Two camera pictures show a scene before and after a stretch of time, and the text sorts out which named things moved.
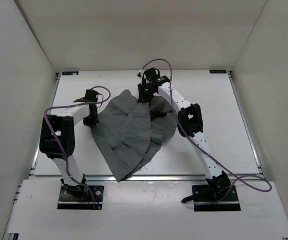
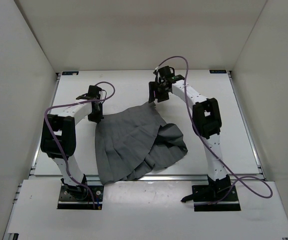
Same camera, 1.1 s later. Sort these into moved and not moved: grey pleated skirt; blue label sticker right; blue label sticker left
Moved: grey pleated skirt
Not moved: blue label sticker right; blue label sticker left
